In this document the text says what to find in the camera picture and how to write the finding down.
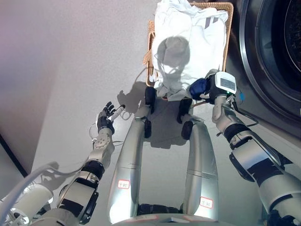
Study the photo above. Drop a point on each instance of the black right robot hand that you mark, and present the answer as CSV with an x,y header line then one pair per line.
x,y
223,84

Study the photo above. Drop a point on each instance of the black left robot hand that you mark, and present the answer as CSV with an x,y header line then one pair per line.
x,y
105,120

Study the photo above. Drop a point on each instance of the dark blue garment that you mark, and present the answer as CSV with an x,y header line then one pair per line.
x,y
197,88

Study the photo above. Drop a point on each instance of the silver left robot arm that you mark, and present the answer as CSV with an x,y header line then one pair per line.
x,y
87,179

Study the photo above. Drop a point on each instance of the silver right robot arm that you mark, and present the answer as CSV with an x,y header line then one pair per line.
x,y
254,157

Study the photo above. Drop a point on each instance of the grey front-load washing machine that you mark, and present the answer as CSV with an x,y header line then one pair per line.
x,y
263,58

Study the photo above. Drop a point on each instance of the woven wicker laundry basket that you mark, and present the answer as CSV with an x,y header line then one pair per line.
x,y
229,28

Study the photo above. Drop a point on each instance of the black left robot foot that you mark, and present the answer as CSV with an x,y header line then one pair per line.
x,y
150,97

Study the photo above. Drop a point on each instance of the silver left robot leg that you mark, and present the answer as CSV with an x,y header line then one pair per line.
x,y
129,164

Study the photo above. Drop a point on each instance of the silver robot leg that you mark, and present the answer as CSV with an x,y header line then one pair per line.
x,y
129,164
202,169

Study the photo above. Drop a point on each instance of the white garment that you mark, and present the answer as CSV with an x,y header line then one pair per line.
x,y
188,42

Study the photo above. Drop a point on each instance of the silver right robot leg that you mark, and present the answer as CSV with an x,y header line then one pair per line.
x,y
202,169

